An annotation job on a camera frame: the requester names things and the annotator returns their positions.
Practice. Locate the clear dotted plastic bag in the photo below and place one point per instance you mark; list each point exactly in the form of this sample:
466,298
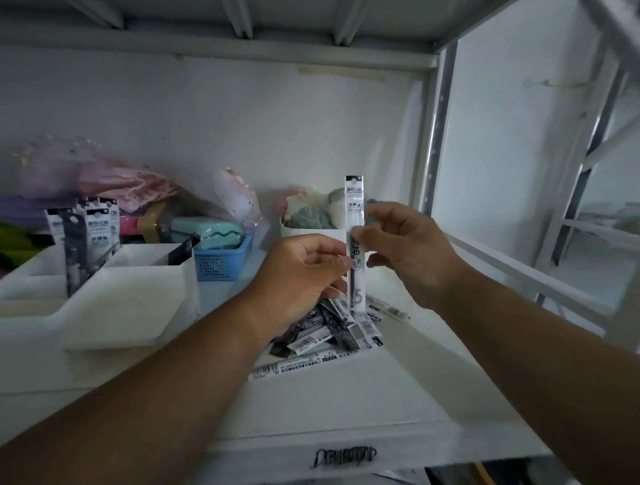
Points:
232,197

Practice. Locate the blue plastic basket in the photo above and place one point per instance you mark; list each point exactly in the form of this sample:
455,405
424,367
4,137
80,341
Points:
220,262

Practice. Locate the white metal shelf rack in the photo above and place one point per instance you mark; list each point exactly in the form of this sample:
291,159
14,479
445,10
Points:
350,409

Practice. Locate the person's left thumb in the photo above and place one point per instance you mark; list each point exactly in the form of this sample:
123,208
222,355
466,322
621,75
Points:
334,265

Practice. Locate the pile of pen refill packets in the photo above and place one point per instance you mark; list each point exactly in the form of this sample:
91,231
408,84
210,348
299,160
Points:
320,339

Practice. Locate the small white container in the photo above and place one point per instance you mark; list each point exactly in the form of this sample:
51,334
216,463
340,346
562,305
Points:
310,234

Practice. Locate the purple package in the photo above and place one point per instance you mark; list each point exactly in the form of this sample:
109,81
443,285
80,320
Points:
22,210

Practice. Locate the black slanted refill packet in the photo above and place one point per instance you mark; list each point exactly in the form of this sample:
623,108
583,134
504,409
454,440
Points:
177,251

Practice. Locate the bundle of upright refill packets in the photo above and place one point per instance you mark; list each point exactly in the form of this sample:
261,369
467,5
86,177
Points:
87,240

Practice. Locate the person's left hand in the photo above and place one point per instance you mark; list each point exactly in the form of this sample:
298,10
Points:
292,280

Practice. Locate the person's right forearm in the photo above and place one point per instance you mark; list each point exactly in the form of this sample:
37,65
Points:
545,369

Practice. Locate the person's right hand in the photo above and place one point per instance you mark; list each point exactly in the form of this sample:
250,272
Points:
415,250

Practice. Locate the white neighbouring shelf rack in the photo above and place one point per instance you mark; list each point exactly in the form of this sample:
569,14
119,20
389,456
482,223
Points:
590,165

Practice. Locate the person's left forearm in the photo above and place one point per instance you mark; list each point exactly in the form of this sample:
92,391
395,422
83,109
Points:
135,399

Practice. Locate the person's right thumb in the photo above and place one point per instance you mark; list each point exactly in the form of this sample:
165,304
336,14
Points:
370,236

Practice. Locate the mint green pencil case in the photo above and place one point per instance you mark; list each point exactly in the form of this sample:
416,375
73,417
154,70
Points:
210,232

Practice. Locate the pink mesh bag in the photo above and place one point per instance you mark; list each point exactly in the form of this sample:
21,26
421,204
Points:
100,175

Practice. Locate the clear pen refill packet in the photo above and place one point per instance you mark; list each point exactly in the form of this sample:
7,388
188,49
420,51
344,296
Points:
354,200

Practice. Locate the grey blue plush item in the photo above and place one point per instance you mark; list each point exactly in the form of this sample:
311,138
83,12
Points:
310,215

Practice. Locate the white plastic organizer box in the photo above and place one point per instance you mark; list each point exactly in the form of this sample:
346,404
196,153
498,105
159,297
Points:
125,300

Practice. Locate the green package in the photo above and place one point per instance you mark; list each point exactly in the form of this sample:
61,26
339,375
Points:
17,245

